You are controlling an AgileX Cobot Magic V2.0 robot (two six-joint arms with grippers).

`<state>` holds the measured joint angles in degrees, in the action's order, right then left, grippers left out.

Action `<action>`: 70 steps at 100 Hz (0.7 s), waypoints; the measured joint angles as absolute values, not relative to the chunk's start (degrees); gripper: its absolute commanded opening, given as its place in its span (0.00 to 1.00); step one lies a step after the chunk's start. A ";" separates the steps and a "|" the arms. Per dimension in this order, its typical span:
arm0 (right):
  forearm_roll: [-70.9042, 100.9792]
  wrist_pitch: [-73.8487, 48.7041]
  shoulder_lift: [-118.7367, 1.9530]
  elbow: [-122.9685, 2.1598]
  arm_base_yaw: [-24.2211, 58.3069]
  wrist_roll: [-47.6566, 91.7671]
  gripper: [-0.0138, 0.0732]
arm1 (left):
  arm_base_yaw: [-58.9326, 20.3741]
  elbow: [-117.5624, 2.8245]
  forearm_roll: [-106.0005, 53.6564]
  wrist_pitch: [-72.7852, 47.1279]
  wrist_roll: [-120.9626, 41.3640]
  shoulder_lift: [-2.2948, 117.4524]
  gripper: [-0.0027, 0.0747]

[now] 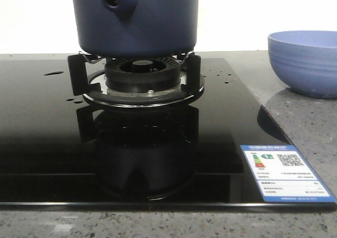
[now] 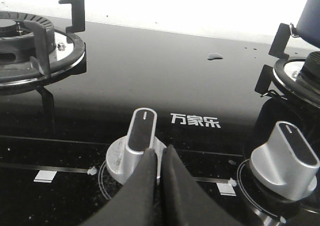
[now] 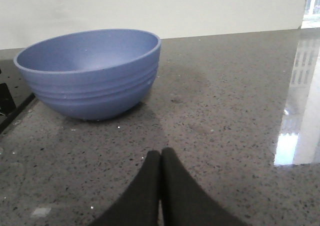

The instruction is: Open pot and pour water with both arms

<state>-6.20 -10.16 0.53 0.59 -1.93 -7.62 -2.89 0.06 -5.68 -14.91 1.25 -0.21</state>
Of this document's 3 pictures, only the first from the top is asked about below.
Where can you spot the dark blue cooking pot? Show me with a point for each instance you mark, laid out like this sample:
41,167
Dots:
136,28

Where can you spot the light blue ceramic bowl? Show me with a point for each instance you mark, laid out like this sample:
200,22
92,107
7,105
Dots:
305,60

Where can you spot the black metal pot support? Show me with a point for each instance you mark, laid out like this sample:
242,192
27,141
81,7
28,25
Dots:
94,90

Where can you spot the black gas burner head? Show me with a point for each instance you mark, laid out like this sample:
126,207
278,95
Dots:
141,75

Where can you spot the black glass gas stove top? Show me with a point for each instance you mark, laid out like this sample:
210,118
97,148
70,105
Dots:
57,152

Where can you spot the blue white energy label sticker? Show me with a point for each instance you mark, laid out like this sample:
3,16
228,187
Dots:
283,175

